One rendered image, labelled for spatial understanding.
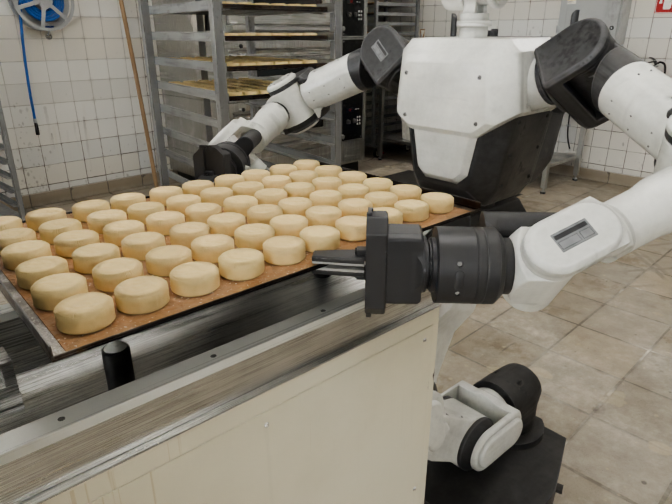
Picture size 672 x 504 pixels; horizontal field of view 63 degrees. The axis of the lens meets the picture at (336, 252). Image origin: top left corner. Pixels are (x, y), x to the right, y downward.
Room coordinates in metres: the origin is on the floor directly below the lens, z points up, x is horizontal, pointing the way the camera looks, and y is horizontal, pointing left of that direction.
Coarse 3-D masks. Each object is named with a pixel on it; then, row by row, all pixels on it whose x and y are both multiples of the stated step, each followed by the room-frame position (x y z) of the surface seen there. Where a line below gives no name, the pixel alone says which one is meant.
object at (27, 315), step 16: (368, 176) 0.95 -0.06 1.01; (464, 208) 0.79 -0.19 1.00; (0, 272) 0.56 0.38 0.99; (304, 272) 0.56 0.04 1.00; (0, 288) 0.51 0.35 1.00; (256, 288) 0.51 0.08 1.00; (16, 304) 0.46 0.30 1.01; (208, 304) 0.48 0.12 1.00; (32, 320) 0.45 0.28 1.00; (160, 320) 0.44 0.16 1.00; (48, 336) 0.42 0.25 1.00; (112, 336) 0.41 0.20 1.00; (48, 352) 0.38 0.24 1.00; (64, 352) 0.39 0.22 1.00; (80, 352) 0.40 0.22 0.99
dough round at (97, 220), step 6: (102, 210) 0.72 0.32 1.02; (108, 210) 0.72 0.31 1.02; (114, 210) 0.72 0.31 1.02; (120, 210) 0.72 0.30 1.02; (90, 216) 0.69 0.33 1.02; (96, 216) 0.69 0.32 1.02; (102, 216) 0.69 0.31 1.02; (108, 216) 0.69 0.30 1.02; (114, 216) 0.69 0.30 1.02; (120, 216) 0.69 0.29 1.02; (126, 216) 0.71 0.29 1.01; (90, 222) 0.68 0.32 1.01; (96, 222) 0.68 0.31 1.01; (102, 222) 0.68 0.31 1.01; (108, 222) 0.68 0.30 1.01; (90, 228) 0.68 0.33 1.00; (96, 228) 0.68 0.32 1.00; (102, 228) 0.68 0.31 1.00
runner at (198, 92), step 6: (162, 84) 2.22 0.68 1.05; (168, 84) 2.17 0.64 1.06; (174, 84) 2.12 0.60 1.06; (168, 90) 2.17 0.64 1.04; (174, 90) 2.12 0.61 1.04; (180, 90) 2.08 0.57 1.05; (186, 90) 2.03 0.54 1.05; (192, 90) 1.99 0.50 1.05; (198, 90) 1.95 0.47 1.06; (204, 90) 1.91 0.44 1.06; (210, 90) 1.87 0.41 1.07; (198, 96) 1.95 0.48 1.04; (204, 96) 1.91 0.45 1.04; (210, 96) 1.88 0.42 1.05; (228, 96) 1.77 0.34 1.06; (228, 102) 1.77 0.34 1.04; (234, 102) 1.78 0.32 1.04
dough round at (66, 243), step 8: (64, 232) 0.63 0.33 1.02; (72, 232) 0.63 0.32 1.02; (80, 232) 0.63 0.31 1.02; (88, 232) 0.63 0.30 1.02; (96, 232) 0.64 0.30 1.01; (56, 240) 0.60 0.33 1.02; (64, 240) 0.60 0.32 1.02; (72, 240) 0.60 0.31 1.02; (80, 240) 0.60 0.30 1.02; (88, 240) 0.61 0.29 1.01; (96, 240) 0.62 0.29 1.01; (56, 248) 0.60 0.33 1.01; (64, 248) 0.59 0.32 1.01; (72, 248) 0.59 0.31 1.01; (64, 256) 0.59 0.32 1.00
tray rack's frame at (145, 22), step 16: (144, 0) 2.25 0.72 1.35; (144, 16) 2.24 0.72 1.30; (144, 32) 2.24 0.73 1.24; (144, 48) 2.25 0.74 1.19; (160, 112) 2.26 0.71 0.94; (208, 112) 2.40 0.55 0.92; (256, 112) 2.52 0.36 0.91; (160, 128) 2.25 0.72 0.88; (208, 128) 2.40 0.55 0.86; (160, 144) 2.25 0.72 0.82; (160, 160) 2.24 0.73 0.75; (160, 176) 2.25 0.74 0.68
